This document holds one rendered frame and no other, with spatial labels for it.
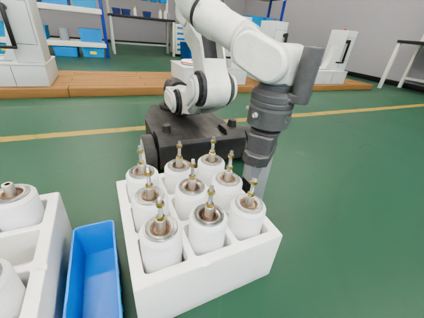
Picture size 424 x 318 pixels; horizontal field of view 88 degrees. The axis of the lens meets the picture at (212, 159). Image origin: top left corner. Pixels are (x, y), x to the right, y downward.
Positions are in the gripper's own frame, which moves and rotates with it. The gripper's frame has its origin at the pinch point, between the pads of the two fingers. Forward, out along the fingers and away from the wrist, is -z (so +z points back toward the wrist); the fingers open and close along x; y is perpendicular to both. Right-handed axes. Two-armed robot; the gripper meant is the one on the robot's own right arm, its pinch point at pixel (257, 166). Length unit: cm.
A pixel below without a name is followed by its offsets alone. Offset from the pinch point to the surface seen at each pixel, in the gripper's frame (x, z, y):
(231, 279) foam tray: -10.3, -30.5, -1.7
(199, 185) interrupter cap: -0.5, -11.7, 15.0
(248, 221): -4.4, -13.8, -1.7
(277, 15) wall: 781, 82, 180
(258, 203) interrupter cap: 1.1, -11.6, -2.3
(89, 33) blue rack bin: 266, 1, 395
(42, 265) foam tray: -34, -19, 34
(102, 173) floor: 12, -37, 74
